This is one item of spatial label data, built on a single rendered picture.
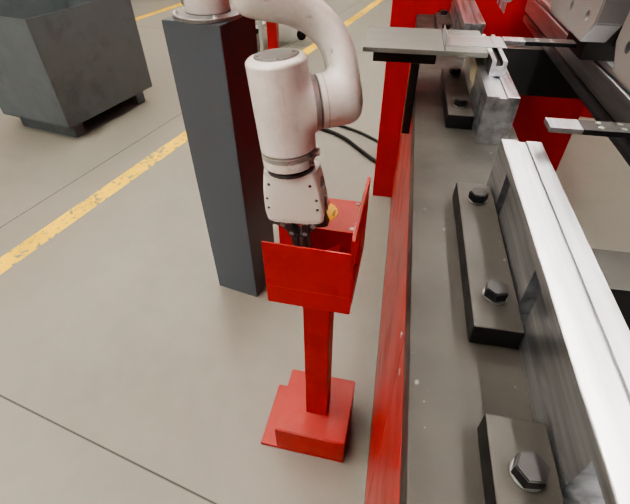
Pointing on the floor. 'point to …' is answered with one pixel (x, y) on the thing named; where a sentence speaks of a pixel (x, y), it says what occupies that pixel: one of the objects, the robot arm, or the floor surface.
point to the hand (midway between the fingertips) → (301, 240)
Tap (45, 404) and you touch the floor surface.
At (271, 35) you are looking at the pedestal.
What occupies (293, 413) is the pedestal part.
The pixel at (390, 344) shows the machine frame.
